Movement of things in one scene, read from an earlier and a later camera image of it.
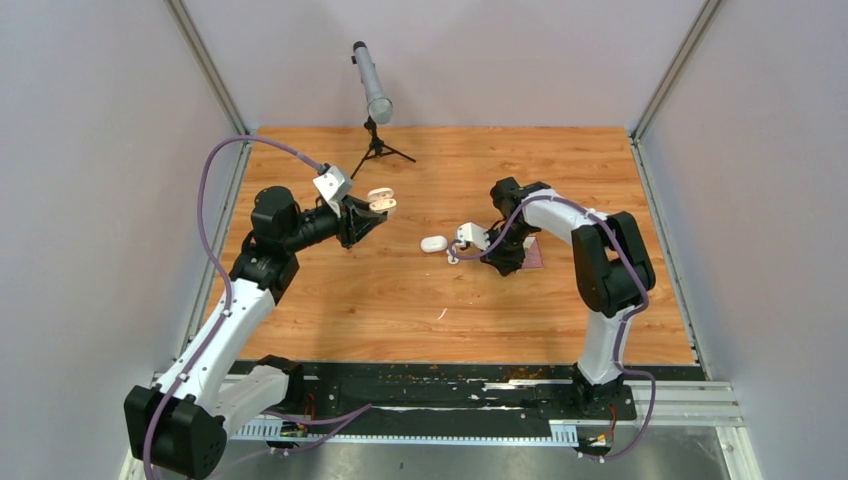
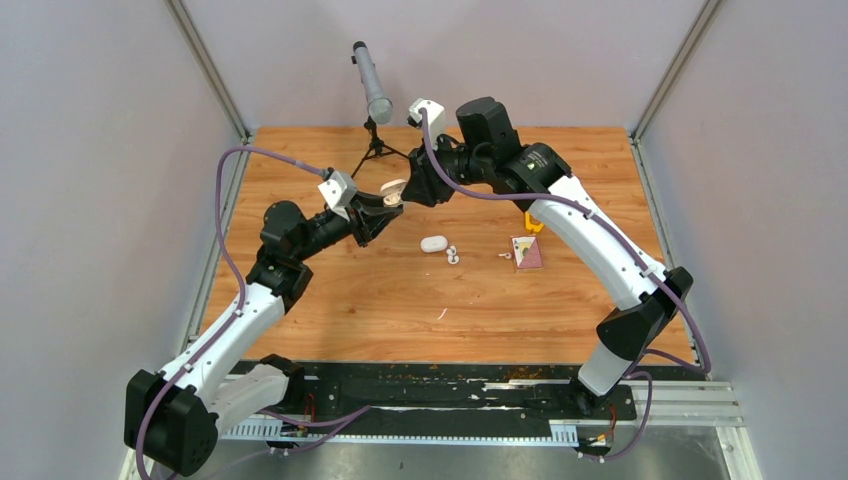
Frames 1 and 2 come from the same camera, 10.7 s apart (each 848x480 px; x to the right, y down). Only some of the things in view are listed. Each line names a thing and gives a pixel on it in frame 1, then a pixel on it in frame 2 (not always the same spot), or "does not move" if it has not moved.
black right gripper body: (510, 250) to (436, 186)
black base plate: (449, 396) does not move
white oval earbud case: (433, 244) does not move
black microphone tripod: (377, 147) does not move
